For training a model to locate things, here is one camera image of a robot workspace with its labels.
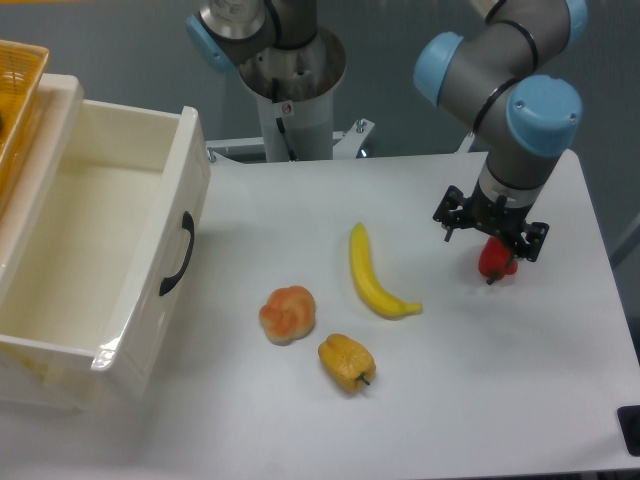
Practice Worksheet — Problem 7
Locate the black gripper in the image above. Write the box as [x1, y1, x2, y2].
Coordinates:
[433, 179, 549, 262]

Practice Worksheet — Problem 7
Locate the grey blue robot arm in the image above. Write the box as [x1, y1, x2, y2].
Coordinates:
[186, 1, 588, 261]

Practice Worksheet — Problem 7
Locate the round knotted bread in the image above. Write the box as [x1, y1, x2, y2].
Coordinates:
[258, 285, 316, 345]

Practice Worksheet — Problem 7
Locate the red bell pepper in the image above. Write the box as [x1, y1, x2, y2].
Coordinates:
[478, 237, 518, 285]

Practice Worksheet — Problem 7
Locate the yellow banana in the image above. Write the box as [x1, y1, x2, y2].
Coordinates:
[349, 223, 423, 319]

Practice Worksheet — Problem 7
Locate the yellow bell pepper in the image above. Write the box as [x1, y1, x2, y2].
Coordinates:
[318, 333, 376, 394]

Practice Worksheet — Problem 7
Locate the black device at table edge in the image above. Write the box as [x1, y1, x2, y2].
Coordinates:
[617, 405, 640, 457]

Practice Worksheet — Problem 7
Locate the white open drawer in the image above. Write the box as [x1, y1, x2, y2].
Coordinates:
[1, 100, 210, 409]

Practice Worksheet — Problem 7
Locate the white drawer cabinet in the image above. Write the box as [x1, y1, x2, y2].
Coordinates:
[1, 74, 84, 409]

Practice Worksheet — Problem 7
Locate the yellow plastic basket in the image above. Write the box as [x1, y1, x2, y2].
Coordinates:
[1, 40, 49, 211]

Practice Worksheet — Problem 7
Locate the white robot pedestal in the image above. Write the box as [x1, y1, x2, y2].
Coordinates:
[207, 27, 375, 163]

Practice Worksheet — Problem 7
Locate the black drawer handle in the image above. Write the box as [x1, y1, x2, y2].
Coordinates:
[158, 211, 196, 297]

